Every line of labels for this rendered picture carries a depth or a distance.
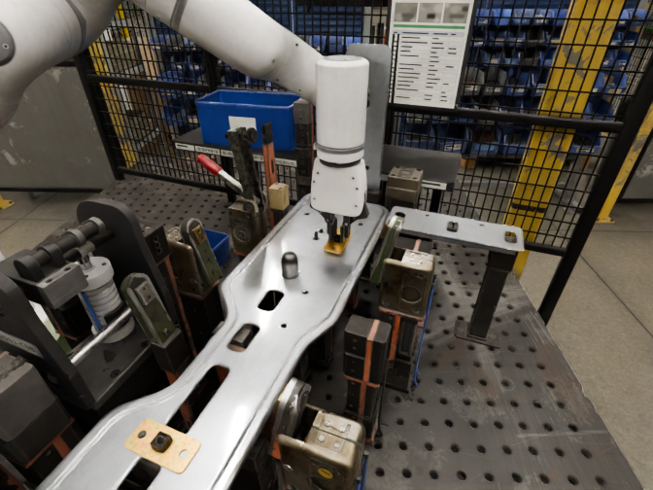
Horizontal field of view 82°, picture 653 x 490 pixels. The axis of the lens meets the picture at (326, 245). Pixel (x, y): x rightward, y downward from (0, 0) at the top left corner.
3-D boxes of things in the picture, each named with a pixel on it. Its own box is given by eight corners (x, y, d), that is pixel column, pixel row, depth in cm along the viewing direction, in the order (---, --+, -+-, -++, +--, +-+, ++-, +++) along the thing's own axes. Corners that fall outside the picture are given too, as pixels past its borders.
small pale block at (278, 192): (291, 309, 104) (282, 191, 83) (279, 306, 105) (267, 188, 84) (295, 300, 107) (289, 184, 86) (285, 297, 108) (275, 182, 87)
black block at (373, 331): (380, 456, 72) (396, 355, 55) (328, 436, 75) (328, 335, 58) (390, 419, 78) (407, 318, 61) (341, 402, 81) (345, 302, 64)
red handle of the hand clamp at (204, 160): (255, 204, 77) (193, 156, 77) (251, 211, 79) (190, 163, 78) (264, 195, 81) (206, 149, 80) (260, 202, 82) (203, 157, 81)
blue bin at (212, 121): (292, 152, 113) (289, 107, 105) (200, 143, 119) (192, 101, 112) (307, 134, 126) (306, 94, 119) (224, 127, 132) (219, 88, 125)
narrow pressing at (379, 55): (379, 192, 97) (392, 45, 78) (337, 185, 101) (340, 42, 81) (379, 191, 98) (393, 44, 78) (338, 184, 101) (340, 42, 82)
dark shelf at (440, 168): (453, 192, 97) (455, 183, 95) (171, 149, 123) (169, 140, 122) (460, 162, 114) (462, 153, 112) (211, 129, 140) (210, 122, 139)
